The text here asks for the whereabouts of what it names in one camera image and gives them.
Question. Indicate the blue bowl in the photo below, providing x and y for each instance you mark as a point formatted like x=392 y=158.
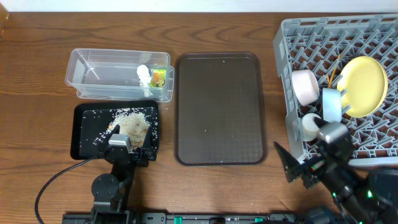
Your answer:
x=332 y=105

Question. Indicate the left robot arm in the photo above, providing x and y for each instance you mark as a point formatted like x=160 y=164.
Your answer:
x=111 y=191

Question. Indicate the orange green snack wrapper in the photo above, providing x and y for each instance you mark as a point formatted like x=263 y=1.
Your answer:
x=157 y=77

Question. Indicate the clear plastic waste bin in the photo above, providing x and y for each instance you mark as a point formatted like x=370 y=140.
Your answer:
x=110 y=74

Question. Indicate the dark brown serving tray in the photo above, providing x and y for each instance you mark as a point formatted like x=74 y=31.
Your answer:
x=219 y=110

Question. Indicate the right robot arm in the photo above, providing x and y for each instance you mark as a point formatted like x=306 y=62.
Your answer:
x=370 y=199

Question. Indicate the white cup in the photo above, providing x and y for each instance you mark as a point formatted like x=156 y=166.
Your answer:
x=310 y=128

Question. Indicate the pink white bowl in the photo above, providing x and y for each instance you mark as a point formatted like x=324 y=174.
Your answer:
x=305 y=86

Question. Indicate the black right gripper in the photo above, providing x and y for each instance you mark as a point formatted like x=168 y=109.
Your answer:
x=314 y=167

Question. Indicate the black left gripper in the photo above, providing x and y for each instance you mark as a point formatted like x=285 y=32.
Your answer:
x=125 y=154

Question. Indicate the yellow plate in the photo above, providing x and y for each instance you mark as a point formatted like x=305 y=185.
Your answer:
x=364 y=86

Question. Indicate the black waste tray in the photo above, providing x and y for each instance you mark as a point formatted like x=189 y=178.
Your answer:
x=84 y=128

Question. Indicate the grey dishwasher rack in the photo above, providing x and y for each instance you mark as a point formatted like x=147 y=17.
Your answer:
x=314 y=44

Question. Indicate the spilled rice pile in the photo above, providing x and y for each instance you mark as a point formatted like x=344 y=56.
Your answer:
x=133 y=122

